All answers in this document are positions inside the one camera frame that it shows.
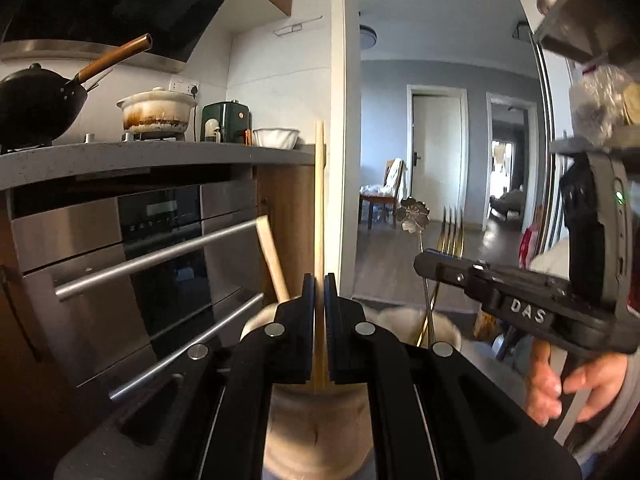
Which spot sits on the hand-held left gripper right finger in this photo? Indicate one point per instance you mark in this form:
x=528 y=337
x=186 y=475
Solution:
x=330 y=320

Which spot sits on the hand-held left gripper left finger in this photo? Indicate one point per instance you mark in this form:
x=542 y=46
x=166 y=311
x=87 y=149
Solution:
x=309 y=320

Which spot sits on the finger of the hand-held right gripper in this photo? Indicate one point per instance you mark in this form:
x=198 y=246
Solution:
x=442 y=270

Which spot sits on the gold metal fork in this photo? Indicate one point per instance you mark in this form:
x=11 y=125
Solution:
x=452 y=232

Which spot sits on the flower-shaped metal spoon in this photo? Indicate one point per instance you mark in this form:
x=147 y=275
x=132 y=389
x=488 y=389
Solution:
x=413 y=215

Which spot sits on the white ceramic utensil holder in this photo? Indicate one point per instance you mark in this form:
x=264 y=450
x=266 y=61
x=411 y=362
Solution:
x=320 y=425

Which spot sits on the wooden chopstick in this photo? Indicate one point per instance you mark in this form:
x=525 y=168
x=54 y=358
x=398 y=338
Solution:
x=317 y=200

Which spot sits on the person's right hand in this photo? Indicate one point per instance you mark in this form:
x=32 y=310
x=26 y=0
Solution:
x=590 y=382

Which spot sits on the red bag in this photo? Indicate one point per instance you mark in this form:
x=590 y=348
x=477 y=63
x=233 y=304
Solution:
x=527 y=247

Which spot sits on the grey sofa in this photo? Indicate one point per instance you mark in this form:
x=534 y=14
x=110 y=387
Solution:
x=507 y=205

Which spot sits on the wooden chair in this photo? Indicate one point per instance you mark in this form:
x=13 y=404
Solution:
x=392 y=180

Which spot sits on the white door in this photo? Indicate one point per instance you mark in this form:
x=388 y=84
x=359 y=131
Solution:
x=437 y=160

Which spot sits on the clear plastic bag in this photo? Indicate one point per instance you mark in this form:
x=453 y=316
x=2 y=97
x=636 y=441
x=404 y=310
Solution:
x=597 y=105

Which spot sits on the white bowl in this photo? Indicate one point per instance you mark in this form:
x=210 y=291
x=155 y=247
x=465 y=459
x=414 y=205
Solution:
x=276 y=138

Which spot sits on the grey shelf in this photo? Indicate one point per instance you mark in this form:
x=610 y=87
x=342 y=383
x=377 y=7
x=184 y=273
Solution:
x=590 y=25

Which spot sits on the green countertop appliance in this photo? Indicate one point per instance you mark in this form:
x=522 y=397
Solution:
x=225 y=120

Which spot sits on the stainless built-in oven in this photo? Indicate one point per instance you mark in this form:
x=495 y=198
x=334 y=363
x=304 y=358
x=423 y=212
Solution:
x=90 y=240

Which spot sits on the round ceiling lamp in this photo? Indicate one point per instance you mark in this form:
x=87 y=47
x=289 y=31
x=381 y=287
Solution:
x=367 y=37

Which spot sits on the white stained casserole pot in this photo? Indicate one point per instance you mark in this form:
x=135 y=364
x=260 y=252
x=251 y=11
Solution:
x=157 y=110

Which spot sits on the black range hood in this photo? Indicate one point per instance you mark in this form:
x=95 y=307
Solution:
x=100 y=5

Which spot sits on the white wall socket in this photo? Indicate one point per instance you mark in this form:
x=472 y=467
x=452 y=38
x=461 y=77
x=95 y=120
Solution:
x=184 y=86

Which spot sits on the white wall rail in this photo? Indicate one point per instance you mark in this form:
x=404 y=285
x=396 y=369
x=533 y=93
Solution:
x=295 y=27

